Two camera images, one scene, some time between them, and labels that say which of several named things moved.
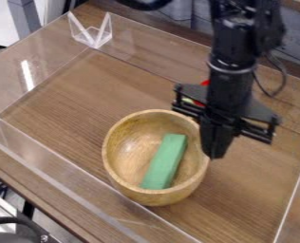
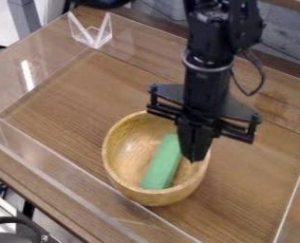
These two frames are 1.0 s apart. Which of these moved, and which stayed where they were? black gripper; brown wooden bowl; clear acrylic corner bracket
Moved: black gripper
Stayed: clear acrylic corner bracket; brown wooden bowl
